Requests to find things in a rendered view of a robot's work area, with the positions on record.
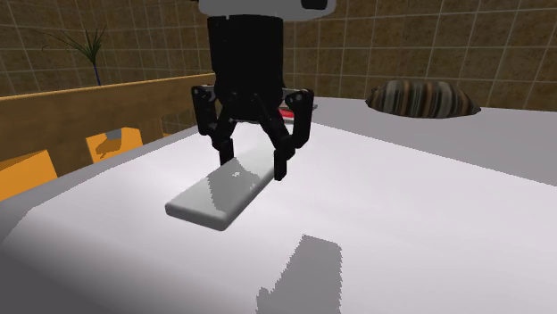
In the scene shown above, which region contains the striped brown grey pillow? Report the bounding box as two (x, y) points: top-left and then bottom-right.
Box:
(364, 78), (482, 120)

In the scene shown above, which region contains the green spiky plant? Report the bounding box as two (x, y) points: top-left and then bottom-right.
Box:
(40, 26), (109, 87)

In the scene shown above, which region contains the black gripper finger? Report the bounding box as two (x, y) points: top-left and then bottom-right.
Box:
(190, 84), (238, 167)
(252, 87), (316, 182)

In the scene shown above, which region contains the silver flat rectangular device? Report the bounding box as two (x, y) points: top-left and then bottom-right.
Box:
(164, 145), (277, 232)

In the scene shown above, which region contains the wooden bed frame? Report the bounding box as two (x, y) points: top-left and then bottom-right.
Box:
(0, 72), (217, 178)

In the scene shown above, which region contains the bed with white cover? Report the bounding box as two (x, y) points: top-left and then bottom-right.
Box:
(0, 96), (557, 314)

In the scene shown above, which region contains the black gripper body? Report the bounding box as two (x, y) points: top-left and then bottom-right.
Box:
(206, 14), (287, 123)

